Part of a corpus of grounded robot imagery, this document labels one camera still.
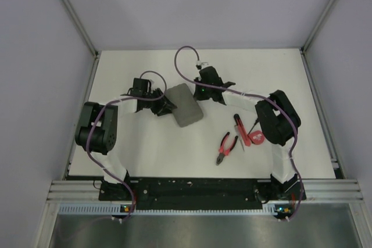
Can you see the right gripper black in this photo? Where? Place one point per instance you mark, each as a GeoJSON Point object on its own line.
{"type": "Point", "coordinates": [199, 96]}

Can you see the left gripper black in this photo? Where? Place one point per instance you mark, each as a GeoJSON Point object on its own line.
{"type": "Point", "coordinates": [163, 105]}

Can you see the grey plastic tool case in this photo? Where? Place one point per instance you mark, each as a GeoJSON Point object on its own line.
{"type": "Point", "coordinates": [187, 109]}

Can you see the red utility knife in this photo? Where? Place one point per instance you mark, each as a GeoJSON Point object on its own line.
{"type": "Point", "coordinates": [242, 131]}

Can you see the red black pliers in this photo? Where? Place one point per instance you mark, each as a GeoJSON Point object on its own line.
{"type": "Point", "coordinates": [225, 151]}

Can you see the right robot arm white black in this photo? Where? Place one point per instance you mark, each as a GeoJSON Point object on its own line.
{"type": "Point", "coordinates": [277, 118]}

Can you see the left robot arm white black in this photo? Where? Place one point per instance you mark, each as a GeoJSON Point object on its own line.
{"type": "Point", "coordinates": [98, 127]}

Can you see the clear test screwdriver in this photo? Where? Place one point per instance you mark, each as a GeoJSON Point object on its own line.
{"type": "Point", "coordinates": [239, 138]}

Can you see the red black screwdriver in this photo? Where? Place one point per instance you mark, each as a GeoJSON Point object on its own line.
{"type": "Point", "coordinates": [252, 127]}

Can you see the red tape measure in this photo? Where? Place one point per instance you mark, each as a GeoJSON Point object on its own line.
{"type": "Point", "coordinates": [257, 137]}

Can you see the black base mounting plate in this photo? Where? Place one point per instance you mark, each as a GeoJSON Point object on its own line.
{"type": "Point", "coordinates": [151, 193]}

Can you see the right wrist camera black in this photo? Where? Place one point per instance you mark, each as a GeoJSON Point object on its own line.
{"type": "Point", "coordinates": [209, 75]}

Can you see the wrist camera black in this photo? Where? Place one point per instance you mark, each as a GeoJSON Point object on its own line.
{"type": "Point", "coordinates": [141, 85]}
{"type": "Point", "coordinates": [209, 75]}

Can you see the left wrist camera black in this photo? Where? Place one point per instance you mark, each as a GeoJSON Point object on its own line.
{"type": "Point", "coordinates": [141, 85]}

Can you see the grey slotted cable duct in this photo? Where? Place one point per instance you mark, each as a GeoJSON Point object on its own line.
{"type": "Point", "coordinates": [121, 210]}

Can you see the left aluminium corner post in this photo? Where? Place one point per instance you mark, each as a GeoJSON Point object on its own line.
{"type": "Point", "coordinates": [78, 25]}

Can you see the aluminium corner post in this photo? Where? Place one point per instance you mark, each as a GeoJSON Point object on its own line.
{"type": "Point", "coordinates": [326, 12]}
{"type": "Point", "coordinates": [78, 25]}

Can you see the aluminium front frame rail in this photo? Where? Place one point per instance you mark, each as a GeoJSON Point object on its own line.
{"type": "Point", "coordinates": [316, 190]}

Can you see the right aluminium corner post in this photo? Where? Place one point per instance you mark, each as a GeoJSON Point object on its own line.
{"type": "Point", "coordinates": [326, 12]}

